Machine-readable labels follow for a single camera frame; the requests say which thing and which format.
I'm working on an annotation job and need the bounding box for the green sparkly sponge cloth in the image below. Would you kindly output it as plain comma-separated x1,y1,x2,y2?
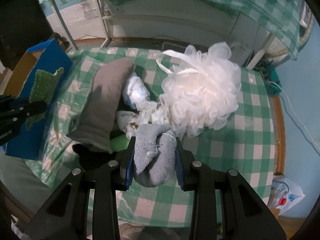
25,67,64,131

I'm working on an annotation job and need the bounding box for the grey cloth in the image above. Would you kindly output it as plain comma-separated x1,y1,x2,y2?
67,58,135,152

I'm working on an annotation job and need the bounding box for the grey sock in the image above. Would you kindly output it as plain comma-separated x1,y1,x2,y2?
133,124,177,187

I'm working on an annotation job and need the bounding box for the white mesh bath pouf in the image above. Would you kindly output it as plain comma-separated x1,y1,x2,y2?
155,42,241,138

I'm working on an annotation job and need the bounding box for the green soft object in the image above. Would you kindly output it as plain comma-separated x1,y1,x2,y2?
110,134,130,152

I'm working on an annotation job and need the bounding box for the blue cardboard box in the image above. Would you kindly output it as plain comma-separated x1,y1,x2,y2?
1,39,73,160

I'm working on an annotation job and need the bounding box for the white plastic bag on floor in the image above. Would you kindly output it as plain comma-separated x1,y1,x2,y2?
267,175,305,215

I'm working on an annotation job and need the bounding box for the green checkered tablecloth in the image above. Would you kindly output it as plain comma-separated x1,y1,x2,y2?
27,48,275,228

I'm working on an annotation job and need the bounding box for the crumpled white plastic bag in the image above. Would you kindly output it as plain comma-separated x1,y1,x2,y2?
116,100,170,139

